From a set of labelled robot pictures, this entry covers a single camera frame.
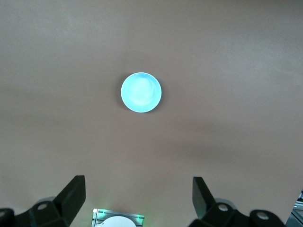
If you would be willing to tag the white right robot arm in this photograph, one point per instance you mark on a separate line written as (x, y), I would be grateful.
(119, 222)

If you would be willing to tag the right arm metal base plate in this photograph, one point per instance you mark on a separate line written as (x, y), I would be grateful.
(95, 218)

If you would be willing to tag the brown table cover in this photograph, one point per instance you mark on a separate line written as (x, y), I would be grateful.
(71, 71)

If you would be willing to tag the light blue bowl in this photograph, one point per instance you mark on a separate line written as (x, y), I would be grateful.
(141, 92)

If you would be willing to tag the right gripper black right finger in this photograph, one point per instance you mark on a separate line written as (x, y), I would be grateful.
(220, 215)

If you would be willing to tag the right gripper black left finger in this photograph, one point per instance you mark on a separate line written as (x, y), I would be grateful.
(47, 212)

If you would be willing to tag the aluminium table frame rail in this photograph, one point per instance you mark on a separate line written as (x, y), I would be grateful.
(297, 210)

